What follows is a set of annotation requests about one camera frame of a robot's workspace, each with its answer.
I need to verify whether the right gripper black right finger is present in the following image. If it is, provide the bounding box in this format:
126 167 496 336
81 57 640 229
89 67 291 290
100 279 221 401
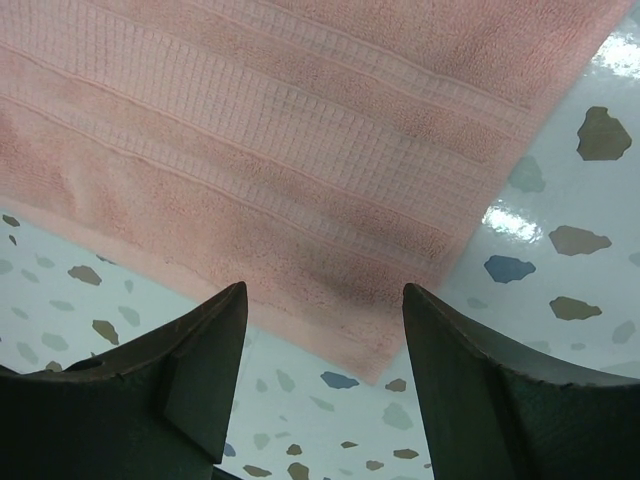
402 284 639 479

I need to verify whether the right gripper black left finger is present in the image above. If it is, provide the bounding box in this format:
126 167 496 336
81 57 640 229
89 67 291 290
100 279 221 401
1 282 248 479

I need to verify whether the pink towel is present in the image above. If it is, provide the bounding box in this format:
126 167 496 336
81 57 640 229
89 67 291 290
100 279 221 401
1 1 631 381

